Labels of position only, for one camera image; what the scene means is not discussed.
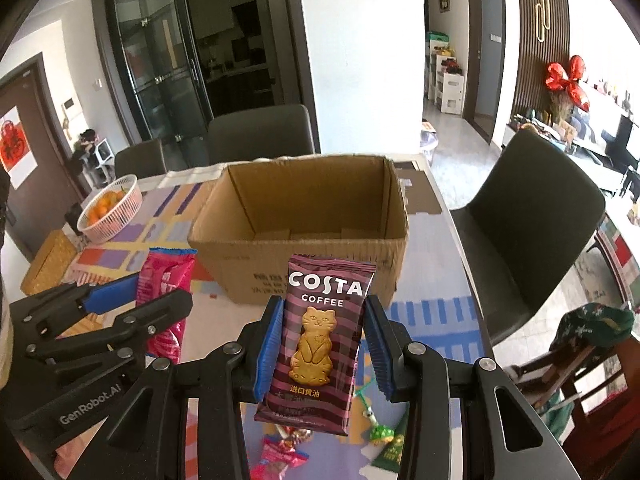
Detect green toy keychain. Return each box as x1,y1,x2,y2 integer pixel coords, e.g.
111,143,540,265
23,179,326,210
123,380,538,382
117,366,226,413
356,380,397,445

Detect gold wall ornament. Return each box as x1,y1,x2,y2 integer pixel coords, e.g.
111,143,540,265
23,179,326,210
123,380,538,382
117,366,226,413
534,0,552,44

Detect green floral cloth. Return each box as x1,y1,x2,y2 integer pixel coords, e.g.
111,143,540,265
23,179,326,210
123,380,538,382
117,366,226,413
549,303,637,353

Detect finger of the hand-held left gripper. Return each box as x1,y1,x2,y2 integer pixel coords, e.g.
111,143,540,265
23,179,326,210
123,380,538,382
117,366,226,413
9,273,142,347
24,289,195,377

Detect red paper door decoration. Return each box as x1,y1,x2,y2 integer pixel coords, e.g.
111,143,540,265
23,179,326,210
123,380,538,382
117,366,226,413
0,106,38,190

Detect wooden chair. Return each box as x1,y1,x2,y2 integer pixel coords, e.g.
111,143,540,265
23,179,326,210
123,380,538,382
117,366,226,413
505,305,640,466

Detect pile of oranges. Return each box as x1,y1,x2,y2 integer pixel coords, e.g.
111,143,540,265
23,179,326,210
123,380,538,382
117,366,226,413
86,187,132,226

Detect Costa Coffee biscuit packet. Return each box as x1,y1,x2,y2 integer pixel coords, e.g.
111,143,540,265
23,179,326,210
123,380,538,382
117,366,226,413
254,254,377,437

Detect green snack packet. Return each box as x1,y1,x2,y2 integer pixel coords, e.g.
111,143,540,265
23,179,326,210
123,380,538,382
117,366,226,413
369,419,409,477

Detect brown cardboard box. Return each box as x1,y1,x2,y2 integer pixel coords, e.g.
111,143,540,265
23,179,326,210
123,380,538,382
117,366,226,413
187,155,410,307

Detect white plastic fruit basket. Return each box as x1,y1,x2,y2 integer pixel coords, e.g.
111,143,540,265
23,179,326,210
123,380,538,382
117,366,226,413
76,174,144,246

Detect pink snack packet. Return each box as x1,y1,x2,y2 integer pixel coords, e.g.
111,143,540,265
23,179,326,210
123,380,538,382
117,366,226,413
137,247,197,365

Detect tan woven stool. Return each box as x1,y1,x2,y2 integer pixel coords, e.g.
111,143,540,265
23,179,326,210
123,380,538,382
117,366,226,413
20,230,82,297

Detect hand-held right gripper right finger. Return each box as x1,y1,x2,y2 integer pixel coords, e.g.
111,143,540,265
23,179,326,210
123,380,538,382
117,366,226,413
362,295,568,480

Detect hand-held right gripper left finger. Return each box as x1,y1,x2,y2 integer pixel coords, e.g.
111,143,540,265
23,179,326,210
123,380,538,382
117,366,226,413
97,296,286,480

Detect black-framed glass doors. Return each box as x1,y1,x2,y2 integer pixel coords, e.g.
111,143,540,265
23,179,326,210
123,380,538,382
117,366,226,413
91,0,311,148

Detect pink candy packet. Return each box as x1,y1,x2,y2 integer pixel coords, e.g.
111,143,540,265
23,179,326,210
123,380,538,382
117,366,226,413
249,436,312,480

